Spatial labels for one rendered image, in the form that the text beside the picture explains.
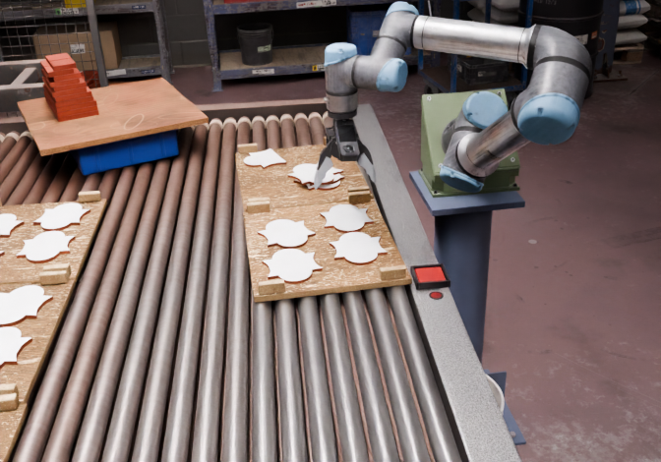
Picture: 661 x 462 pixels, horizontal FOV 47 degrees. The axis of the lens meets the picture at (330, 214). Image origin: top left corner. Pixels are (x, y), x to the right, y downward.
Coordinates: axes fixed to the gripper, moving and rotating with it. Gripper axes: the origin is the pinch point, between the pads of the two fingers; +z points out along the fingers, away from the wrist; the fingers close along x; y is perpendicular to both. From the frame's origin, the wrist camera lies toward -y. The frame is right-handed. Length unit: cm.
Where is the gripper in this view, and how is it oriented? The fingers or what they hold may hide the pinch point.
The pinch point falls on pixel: (345, 188)
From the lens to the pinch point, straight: 189.2
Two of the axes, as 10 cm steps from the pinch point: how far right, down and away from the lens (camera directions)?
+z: 0.4, 8.9, 4.6
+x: -9.9, 1.0, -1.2
